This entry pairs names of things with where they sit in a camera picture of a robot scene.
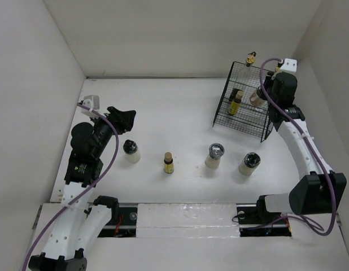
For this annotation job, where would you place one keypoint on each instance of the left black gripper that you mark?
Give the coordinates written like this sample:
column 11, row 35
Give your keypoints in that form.
column 122, row 120

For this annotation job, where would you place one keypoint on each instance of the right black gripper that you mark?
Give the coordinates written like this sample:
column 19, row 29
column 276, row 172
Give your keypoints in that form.
column 270, row 79

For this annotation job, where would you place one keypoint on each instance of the brown spice jar black cap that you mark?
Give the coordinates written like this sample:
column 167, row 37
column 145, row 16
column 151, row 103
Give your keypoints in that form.
column 257, row 98

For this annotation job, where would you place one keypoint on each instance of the white spice jar black cap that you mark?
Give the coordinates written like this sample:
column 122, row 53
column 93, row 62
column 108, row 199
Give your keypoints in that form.
column 132, row 152

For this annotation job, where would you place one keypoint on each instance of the glass bottle with dark liquid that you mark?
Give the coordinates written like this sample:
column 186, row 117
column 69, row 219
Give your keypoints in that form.
column 250, row 60

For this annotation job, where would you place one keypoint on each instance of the small yellow bottle cork cap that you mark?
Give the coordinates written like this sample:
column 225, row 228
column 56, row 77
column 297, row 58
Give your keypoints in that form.
column 168, row 163
column 235, row 101

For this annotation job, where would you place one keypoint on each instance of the spice jar black lid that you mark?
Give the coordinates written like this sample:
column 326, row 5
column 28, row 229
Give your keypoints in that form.
column 249, row 163

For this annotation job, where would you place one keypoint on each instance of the spice jar silver lid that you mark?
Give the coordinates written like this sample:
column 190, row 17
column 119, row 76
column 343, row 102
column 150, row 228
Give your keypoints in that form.
column 216, row 151

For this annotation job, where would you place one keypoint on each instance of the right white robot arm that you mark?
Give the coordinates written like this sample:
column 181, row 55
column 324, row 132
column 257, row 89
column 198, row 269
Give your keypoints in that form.
column 319, row 189

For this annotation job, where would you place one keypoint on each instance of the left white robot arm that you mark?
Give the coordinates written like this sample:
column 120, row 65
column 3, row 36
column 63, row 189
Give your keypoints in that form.
column 65, row 240

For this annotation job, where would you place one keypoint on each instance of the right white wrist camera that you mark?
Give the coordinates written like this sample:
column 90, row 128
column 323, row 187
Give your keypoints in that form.
column 288, row 66

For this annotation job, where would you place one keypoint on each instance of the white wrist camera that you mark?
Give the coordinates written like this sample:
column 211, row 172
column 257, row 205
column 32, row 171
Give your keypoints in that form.
column 92, row 103
column 288, row 66

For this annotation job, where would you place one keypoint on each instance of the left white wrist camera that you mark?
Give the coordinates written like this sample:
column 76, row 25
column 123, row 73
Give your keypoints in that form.
column 92, row 103

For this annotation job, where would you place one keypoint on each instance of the black wire basket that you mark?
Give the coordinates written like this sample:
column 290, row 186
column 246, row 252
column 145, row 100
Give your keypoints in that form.
column 250, row 119

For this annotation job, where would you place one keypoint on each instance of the black metal rail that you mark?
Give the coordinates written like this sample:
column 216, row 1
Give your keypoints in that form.
column 190, row 220

